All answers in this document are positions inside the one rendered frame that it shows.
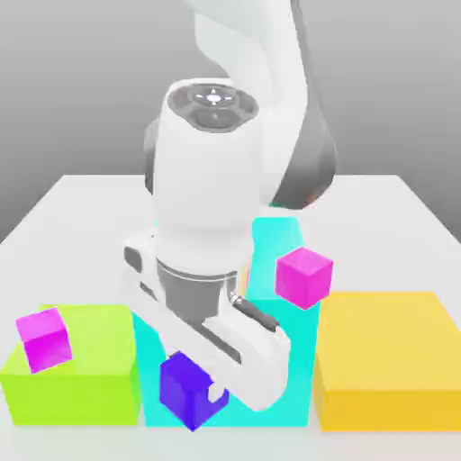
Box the large lime green box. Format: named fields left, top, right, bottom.
left=0, top=303, right=142, bottom=427

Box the large cyan box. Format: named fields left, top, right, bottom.
left=131, top=216, right=322, bottom=429

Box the small magenta cube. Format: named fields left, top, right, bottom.
left=14, top=306, right=74, bottom=375
left=274, top=246, right=335, bottom=312

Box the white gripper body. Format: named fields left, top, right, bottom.
left=131, top=282, right=292, bottom=412

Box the large orange box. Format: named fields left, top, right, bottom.
left=312, top=290, right=461, bottom=432

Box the small purple cube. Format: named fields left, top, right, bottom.
left=158, top=350, right=231, bottom=432

